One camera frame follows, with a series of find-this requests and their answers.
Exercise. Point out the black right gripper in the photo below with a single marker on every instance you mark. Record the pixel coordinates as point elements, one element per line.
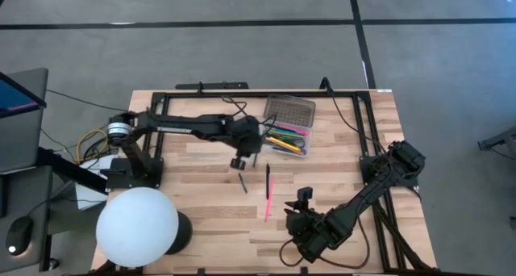
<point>302,225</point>

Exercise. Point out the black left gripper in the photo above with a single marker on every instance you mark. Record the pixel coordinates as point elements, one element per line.
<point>248,135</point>

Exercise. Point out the short dark pen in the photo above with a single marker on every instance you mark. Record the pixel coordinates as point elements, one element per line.
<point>255,160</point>

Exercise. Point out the thin pink pen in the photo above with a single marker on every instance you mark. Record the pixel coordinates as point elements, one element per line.
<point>269,199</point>

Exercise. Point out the teal marker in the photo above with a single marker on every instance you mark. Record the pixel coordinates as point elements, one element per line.
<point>290,135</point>

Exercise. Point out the pink highlighter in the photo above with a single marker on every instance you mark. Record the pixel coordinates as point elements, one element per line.
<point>296,130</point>

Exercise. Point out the long black pen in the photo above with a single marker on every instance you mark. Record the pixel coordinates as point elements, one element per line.
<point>267,179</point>

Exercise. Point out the clear plastic supply box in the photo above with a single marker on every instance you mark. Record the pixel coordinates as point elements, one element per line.
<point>290,110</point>

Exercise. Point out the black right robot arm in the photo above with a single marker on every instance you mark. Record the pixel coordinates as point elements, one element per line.
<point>363,199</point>

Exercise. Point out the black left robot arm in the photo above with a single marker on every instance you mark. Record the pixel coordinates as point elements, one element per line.
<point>181,124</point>

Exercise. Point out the white box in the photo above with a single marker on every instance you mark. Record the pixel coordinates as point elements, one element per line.
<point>86,199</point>

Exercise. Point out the black table clamp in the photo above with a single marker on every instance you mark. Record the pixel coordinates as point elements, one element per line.
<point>304,272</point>
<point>201,272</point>

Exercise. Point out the black power strip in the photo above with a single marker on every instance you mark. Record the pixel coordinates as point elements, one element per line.
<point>217,85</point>

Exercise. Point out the black round lamp base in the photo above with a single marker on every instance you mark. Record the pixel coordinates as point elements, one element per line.
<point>183,231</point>

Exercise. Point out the white label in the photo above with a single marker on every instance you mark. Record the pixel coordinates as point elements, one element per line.
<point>384,90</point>

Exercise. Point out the white globe lamp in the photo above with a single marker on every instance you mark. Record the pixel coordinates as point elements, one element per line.
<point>137,227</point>

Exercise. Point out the black support beam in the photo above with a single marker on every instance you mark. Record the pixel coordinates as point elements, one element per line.
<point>68,171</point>

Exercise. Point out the grey metal stand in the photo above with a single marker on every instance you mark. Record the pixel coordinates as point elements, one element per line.
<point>502,139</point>

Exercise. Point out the grey open laptop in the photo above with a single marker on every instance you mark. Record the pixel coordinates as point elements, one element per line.
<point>24,139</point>

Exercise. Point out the grey side desk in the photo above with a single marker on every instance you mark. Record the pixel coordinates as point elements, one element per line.
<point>16,187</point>

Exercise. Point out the black computer mouse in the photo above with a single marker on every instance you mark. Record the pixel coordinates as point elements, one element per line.
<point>19,233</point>

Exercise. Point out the black aluminium table frame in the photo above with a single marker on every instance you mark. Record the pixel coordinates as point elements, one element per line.
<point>258,94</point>

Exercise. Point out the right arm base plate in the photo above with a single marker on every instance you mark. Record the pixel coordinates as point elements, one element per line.
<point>367,175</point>

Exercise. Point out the black diagonal frame strut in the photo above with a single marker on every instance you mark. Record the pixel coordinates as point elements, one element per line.
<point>397,243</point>

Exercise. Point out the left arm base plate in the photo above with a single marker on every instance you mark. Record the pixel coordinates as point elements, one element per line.
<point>137,183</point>

